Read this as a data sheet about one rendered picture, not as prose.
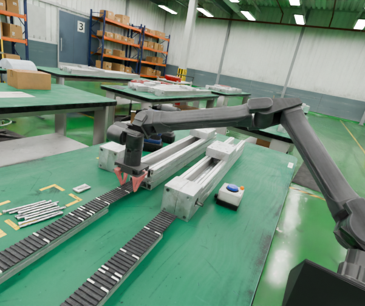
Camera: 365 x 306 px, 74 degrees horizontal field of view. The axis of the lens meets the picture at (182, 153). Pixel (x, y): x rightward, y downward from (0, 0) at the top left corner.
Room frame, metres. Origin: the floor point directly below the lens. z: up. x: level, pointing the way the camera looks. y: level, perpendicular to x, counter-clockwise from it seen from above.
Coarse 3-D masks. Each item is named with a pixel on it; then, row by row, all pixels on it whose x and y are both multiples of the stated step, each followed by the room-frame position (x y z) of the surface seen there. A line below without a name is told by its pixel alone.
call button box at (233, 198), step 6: (222, 186) 0.81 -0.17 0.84; (222, 192) 0.78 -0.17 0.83; (228, 192) 0.77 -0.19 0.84; (234, 192) 0.78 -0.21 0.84; (240, 192) 0.79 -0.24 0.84; (216, 198) 0.82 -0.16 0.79; (222, 198) 0.78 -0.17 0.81; (228, 198) 0.77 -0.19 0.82; (234, 198) 0.76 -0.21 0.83; (240, 198) 0.77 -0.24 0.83; (222, 204) 0.77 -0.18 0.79; (228, 204) 0.77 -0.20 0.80; (234, 204) 0.76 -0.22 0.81; (234, 210) 0.76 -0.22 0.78
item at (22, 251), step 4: (16, 244) 0.40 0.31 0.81; (20, 244) 0.40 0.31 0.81; (12, 248) 0.39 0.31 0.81; (16, 248) 0.39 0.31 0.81; (20, 248) 0.39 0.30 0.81; (24, 248) 0.39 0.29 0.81; (16, 252) 0.38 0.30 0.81; (20, 252) 0.38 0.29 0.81; (24, 252) 0.39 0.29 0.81; (28, 252) 0.39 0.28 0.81; (32, 252) 0.39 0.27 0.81; (24, 256) 0.38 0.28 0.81; (28, 256) 0.38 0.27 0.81
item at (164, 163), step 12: (180, 144) 1.18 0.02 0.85; (192, 144) 1.18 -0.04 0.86; (204, 144) 1.32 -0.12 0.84; (156, 156) 0.95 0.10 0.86; (168, 156) 1.03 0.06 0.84; (180, 156) 1.01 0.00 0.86; (192, 156) 1.16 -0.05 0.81; (156, 168) 0.81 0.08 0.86; (168, 168) 0.91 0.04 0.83; (180, 168) 1.04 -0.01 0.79; (144, 180) 0.80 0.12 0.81; (156, 180) 0.82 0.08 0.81
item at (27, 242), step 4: (20, 240) 0.41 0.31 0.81; (24, 240) 0.42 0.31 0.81; (28, 240) 0.42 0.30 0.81; (32, 240) 0.42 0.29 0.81; (24, 244) 0.41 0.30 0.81; (28, 244) 0.41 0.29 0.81; (32, 244) 0.41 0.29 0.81; (36, 244) 0.41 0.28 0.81; (28, 248) 0.40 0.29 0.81; (32, 248) 0.40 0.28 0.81; (36, 248) 0.40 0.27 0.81; (40, 248) 0.41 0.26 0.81
